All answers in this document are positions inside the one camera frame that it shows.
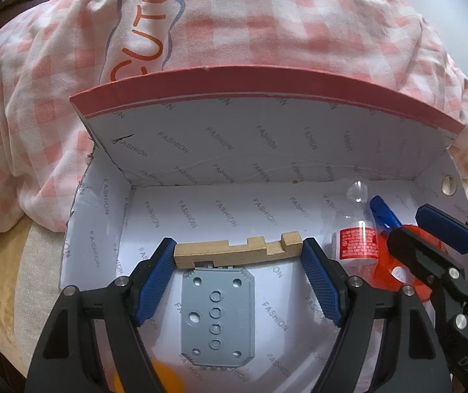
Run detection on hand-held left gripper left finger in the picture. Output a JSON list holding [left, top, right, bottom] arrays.
[[25, 236, 177, 393]]

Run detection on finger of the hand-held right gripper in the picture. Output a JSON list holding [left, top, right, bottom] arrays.
[[386, 228, 466, 295], [415, 204, 468, 263]]

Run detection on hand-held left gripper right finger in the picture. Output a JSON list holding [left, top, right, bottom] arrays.
[[301, 236, 453, 393]]

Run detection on red plastic funnel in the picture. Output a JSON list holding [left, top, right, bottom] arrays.
[[371, 224, 449, 301]]

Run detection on clear bottle with red label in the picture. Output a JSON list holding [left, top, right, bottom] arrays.
[[332, 181, 380, 273]]

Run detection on blue plastic handle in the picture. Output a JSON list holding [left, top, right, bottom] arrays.
[[370, 195, 403, 234]]

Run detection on notched wooden block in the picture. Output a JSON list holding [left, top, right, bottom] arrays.
[[174, 231, 302, 270]]

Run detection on grey plastic plate with holes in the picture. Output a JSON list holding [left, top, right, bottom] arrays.
[[180, 265, 256, 369]]

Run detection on orange ball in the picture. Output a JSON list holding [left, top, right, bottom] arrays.
[[113, 360, 185, 393]]

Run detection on red cardboard box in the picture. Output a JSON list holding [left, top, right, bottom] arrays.
[[60, 66, 468, 393]]

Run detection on brown dotted bed sheet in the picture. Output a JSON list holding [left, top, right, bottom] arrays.
[[0, 229, 38, 361]]

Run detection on pink checked quilt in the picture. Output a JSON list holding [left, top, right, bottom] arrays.
[[0, 0, 468, 238]]

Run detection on dark wooden bed frame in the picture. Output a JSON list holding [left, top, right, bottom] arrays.
[[0, 0, 68, 62]]

